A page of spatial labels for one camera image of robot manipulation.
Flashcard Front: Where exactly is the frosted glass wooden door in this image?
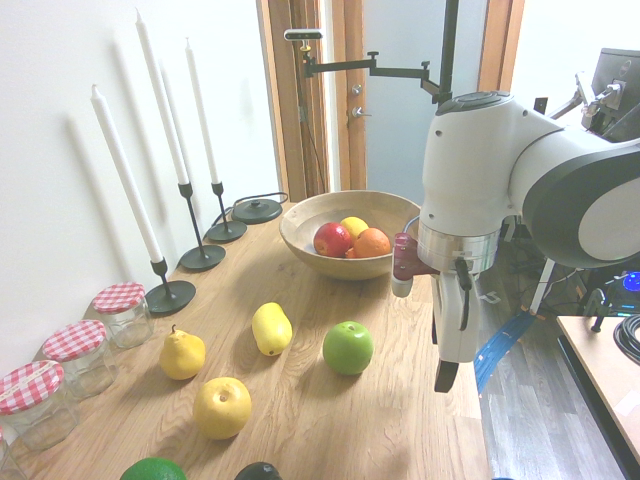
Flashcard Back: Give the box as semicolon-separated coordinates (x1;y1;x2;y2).
255;0;527;203

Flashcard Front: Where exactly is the orange fruit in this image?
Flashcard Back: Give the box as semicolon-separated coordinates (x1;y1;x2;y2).
351;227;392;259

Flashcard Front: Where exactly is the black coiled cable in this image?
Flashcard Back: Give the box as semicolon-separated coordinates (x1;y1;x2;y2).
612;313;640;365

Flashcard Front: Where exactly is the black metal candle holder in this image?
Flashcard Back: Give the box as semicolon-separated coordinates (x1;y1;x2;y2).
205;180;249;245
177;181;227;273
144;258;198;316

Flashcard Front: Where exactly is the blue flat ribbon strip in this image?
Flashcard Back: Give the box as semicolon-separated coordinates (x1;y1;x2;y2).
471;308;534;400

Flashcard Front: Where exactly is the black kettle base cable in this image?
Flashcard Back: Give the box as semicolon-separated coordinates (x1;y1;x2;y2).
209;191;291;229

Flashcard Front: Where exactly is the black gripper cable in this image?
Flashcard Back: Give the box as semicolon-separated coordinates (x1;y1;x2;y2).
452;256;473;333

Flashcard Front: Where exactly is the maroon and white wrist camera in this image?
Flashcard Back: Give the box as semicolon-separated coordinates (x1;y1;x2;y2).
391;231;437;299

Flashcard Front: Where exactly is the black table clamp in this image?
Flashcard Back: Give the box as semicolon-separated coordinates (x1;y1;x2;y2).
588;288;615;335

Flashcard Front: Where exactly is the small yellow lemon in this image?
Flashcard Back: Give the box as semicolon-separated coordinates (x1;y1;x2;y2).
339;215;371;242

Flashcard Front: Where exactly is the dark avocado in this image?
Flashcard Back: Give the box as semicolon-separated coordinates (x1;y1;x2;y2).
233;461;285;480

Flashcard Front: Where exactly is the black round kettle base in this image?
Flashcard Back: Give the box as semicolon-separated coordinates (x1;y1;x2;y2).
231;197;285;225

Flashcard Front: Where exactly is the yellow apple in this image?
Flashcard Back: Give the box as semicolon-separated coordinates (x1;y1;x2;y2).
192;376;253;442

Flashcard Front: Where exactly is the green apple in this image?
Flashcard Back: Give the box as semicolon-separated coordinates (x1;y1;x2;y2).
321;320;376;377

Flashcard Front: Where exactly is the device with blue light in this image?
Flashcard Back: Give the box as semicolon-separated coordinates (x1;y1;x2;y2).
603;268;640;317

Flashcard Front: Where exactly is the red apple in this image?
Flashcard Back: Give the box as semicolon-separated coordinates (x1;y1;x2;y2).
312;221;354;258

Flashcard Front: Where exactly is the wooden side table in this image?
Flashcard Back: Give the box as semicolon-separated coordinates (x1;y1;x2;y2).
556;313;640;469

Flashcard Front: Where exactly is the black computer monitor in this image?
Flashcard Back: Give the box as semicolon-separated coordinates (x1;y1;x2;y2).
591;47;640;142

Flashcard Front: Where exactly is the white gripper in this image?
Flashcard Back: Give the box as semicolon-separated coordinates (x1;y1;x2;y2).
431;270;485;394

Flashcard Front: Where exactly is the yellow pear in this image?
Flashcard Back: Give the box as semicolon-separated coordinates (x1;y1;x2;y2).
158;324;207;382

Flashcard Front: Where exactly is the black vertical pole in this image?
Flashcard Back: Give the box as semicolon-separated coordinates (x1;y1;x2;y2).
437;0;461;104

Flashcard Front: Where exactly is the round wooden bowl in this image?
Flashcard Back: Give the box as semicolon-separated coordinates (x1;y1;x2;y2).
278;189;424;282

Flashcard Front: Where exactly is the glass jar red checkered lid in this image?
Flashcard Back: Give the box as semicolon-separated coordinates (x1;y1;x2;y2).
91;281;155;350
0;425;29;480
0;359;82;452
41;319;121;400

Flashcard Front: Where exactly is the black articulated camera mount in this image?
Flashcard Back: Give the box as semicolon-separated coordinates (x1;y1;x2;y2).
301;48;454;107

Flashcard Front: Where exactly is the silver exterior camera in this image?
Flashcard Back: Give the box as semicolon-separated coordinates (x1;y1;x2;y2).
283;28;325;44

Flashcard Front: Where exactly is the green round fruit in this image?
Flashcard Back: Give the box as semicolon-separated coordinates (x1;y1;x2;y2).
118;456;188;480

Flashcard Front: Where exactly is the tall white taper candle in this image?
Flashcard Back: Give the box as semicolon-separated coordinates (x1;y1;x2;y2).
89;83;166;265
134;8;192;187
184;36;222;186

